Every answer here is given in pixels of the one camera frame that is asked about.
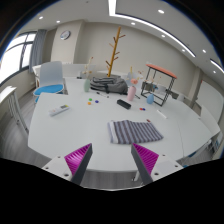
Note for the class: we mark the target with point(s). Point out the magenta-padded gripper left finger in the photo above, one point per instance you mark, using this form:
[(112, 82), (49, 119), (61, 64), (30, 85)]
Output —
[(78, 159)]

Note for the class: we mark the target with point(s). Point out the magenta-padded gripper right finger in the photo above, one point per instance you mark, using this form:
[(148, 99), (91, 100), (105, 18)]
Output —
[(146, 159)]

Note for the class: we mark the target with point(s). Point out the grey striped towel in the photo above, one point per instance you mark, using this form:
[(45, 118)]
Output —
[(135, 131)]

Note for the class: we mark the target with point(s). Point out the white marker pen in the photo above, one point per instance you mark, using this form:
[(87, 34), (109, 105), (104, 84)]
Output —
[(161, 114)]

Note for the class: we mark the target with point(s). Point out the red round magnet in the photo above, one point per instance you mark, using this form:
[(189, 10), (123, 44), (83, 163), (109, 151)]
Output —
[(141, 108)]

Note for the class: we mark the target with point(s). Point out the white remote control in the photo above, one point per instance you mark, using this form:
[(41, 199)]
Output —
[(59, 110)]

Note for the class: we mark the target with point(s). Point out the orange round magnet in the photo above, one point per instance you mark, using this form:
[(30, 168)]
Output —
[(89, 103)]

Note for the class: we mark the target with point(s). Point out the black rectangular box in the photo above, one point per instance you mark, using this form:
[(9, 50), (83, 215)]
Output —
[(123, 103)]

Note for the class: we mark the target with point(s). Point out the blue vase with twigs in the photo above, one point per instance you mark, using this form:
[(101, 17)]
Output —
[(150, 98)]

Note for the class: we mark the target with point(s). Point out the green round magnet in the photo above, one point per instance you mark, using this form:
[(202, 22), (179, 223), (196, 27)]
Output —
[(89, 99)]

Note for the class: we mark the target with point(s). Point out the pink vase with flowers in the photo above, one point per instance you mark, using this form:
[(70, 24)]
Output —
[(131, 94)]

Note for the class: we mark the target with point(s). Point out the black marker pen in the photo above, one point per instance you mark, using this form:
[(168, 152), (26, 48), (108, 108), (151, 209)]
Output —
[(102, 94)]

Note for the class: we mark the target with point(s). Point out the green vase with dried flowers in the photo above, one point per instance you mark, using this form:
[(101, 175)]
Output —
[(87, 86)]

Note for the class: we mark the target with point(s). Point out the grey backpack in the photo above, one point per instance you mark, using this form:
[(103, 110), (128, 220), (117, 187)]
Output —
[(110, 85)]

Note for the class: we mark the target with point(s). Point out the white chair with blue cushion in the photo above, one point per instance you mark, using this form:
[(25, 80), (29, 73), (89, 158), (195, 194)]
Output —
[(50, 80)]

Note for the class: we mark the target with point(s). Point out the white side desk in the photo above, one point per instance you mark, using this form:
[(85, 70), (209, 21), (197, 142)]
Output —
[(10, 100)]

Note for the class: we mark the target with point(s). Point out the black rack with orange top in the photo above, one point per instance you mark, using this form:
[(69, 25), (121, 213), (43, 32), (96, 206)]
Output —
[(161, 70)]

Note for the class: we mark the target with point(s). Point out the wooden coat stand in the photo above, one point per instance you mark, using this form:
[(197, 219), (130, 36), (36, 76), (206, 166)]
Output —
[(112, 56)]

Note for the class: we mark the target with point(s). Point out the grey curtain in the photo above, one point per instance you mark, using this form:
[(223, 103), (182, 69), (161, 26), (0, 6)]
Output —
[(37, 50)]

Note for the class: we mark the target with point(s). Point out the black-framed window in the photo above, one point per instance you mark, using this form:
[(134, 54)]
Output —
[(15, 56)]

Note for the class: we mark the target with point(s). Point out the recessed ceiling lights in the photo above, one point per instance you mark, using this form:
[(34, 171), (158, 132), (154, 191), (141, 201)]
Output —
[(161, 11)]

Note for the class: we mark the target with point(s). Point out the round wall clock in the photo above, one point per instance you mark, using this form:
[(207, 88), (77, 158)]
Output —
[(65, 35)]

